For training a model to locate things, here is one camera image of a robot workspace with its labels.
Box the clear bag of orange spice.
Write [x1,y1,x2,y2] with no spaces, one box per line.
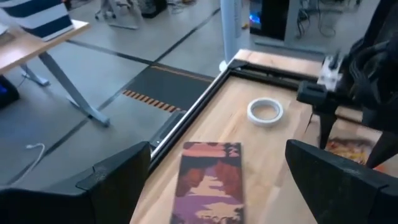
[325,138,386,174]

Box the white cable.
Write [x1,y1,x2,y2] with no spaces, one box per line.
[9,142,46,184]

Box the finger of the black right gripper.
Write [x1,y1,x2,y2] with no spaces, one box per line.
[366,130,398,169]
[313,105,338,149]

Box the black equipment case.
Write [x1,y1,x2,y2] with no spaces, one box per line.
[0,76,20,110]

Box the white and navy striped bin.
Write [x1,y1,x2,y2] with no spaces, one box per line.
[0,0,75,42]

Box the sunset landscape picture card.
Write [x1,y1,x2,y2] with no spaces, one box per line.
[170,141,245,224]

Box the grey metal stand base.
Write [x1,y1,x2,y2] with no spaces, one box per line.
[95,0,144,30]

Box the white tape roll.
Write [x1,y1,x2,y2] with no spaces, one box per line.
[247,97,284,128]

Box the black computer tower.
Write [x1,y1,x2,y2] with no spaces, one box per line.
[248,0,290,41]

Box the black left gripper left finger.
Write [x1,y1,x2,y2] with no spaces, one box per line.
[0,141,152,224]

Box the light wooden desk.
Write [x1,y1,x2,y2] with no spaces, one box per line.
[0,19,91,87]

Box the black aluminium table frame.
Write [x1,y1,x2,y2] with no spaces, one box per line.
[149,58,324,172]

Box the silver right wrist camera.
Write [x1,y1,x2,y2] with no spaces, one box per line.
[317,54,343,93]

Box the grey table leg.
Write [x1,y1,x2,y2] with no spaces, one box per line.
[39,51,111,128]

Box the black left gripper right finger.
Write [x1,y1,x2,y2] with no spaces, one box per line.
[285,139,398,224]

